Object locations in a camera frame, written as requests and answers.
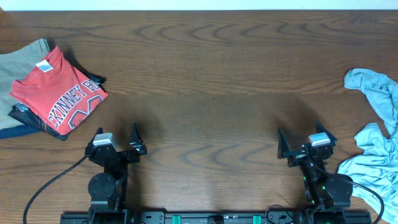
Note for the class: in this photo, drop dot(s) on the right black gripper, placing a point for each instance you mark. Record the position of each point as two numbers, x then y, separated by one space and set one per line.
298 156

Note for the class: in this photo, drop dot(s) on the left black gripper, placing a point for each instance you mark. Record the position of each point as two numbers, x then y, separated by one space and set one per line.
137 145

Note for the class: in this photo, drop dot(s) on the light blue t-shirt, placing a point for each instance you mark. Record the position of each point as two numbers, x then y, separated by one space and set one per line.
376 167

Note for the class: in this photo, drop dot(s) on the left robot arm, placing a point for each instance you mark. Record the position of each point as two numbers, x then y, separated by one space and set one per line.
108 189

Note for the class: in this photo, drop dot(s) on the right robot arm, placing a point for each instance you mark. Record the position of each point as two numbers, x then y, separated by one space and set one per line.
329 193

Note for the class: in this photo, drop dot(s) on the red folded t-shirt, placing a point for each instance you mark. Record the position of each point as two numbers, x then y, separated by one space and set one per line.
58 93

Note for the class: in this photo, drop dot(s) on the navy blue folded garment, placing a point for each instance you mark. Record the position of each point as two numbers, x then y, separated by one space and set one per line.
17 131

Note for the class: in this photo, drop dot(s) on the black patterned folded garment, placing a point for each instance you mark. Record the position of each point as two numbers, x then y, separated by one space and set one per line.
24 114

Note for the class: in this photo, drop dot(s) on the tan folded garment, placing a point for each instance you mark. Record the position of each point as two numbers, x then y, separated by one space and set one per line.
16 66

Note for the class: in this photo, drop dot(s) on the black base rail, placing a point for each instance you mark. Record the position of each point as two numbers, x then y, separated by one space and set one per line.
272 216

